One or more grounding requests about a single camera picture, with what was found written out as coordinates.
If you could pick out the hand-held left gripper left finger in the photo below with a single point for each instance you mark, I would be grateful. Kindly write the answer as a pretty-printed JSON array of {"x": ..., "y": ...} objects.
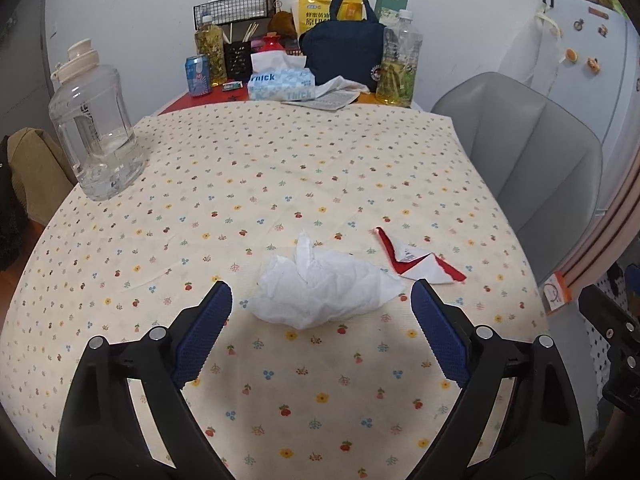
[{"x": 200, "y": 335}]

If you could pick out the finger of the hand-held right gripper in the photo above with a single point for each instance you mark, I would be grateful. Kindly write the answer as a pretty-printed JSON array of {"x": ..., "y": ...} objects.
[{"x": 610, "y": 315}]

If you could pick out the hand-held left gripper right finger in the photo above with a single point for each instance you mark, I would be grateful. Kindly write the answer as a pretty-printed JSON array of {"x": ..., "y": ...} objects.
[{"x": 440, "y": 335}]

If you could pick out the red and white wrapper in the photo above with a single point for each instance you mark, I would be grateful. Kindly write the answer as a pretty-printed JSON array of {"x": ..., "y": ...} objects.
[{"x": 420, "y": 267}]

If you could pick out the white tissue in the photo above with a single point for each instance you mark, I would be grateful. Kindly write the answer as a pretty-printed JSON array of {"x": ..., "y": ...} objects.
[{"x": 320, "y": 285}]

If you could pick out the person's right forearm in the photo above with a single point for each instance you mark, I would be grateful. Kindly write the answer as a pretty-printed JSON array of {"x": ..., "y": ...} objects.
[{"x": 615, "y": 432}]

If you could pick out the orange and white box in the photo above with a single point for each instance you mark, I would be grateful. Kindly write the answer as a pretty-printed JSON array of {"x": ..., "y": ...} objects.
[{"x": 559, "y": 292}]

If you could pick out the pink curtain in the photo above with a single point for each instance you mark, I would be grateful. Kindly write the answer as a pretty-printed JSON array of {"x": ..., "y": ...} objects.
[{"x": 612, "y": 220}]

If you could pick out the floral print tablecloth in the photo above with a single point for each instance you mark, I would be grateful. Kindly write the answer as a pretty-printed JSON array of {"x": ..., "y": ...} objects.
[{"x": 250, "y": 185}]

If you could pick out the grey upholstered chair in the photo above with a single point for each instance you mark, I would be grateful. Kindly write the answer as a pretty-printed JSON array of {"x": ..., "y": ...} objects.
[{"x": 525, "y": 160}]

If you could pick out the clear plastic water jug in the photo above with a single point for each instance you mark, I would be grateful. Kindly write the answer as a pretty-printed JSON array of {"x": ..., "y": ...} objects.
[{"x": 95, "y": 140}]

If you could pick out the white refrigerator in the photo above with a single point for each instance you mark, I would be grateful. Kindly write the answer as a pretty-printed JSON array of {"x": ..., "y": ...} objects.
[{"x": 610, "y": 90}]

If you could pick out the dark cloth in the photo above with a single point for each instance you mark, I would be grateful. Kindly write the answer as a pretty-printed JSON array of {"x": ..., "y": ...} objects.
[{"x": 10, "y": 210}]

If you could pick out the orange flat object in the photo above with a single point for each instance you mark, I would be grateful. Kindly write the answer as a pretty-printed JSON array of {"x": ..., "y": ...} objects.
[{"x": 369, "y": 98}]

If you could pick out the yellow figure fridge magnet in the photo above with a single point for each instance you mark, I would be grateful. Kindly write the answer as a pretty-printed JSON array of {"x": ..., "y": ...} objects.
[{"x": 593, "y": 65}]

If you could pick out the small green packet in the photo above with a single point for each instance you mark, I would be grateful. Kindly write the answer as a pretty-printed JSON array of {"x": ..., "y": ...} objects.
[{"x": 233, "y": 86}]

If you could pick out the blue drink can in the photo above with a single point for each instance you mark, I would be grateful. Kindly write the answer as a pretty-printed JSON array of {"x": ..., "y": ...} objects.
[{"x": 198, "y": 77}]

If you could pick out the orange round fridge magnet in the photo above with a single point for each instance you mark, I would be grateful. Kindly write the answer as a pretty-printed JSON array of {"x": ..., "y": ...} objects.
[{"x": 571, "y": 55}]

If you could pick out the grey printed sheet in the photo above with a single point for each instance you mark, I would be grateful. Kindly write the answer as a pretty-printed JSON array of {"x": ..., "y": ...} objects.
[{"x": 320, "y": 101}]

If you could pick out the blue and white tissue box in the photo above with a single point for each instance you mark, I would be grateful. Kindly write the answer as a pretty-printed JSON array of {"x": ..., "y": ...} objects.
[{"x": 280, "y": 82}]

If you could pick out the white cloth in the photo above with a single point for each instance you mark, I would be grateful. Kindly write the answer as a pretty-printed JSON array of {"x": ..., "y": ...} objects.
[{"x": 340, "y": 85}]

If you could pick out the hanging white mesh bag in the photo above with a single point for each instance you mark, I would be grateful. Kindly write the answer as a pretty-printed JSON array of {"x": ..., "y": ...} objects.
[{"x": 540, "y": 55}]

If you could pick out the large clear tea bottle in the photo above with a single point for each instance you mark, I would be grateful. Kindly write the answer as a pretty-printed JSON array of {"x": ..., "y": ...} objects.
[{"x": 400, "y": 65}]

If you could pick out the black perforated utensil holder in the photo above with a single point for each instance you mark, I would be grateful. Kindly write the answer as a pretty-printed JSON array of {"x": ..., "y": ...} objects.
[{"x": 237, "y": 60}]

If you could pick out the small yellow tea bottle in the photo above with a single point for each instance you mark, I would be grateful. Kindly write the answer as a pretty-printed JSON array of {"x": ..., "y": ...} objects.
[{"x": 210, "y": 47}]

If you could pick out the navy lunch bag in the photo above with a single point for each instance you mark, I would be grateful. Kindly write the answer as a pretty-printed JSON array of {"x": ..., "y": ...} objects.
[{"x": 345, "y": 50}]

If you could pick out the brown bar fridge magnet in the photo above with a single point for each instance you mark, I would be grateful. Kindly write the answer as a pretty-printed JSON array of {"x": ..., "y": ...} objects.
[{"x": 600, "y": 12}]

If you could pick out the wooden chopsticks bundle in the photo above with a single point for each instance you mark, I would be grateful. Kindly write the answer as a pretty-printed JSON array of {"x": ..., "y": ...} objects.
[{"x": 247, "y": 32}]

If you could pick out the brown plush toy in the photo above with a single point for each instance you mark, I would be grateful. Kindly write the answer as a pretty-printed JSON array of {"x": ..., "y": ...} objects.
[{"x": 282, "y": 25}]

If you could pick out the grey door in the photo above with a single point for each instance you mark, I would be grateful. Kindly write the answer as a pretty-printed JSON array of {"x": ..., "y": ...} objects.
[{"x": 22, "y": 60}]

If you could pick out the tall green box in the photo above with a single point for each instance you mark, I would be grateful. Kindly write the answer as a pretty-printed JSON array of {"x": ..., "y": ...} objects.
[{"x": 392, "y": 0}]

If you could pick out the yellow snack bag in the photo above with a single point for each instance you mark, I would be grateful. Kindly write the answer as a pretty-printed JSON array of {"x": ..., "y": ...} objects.
[{"x": 312, "y": 10}]

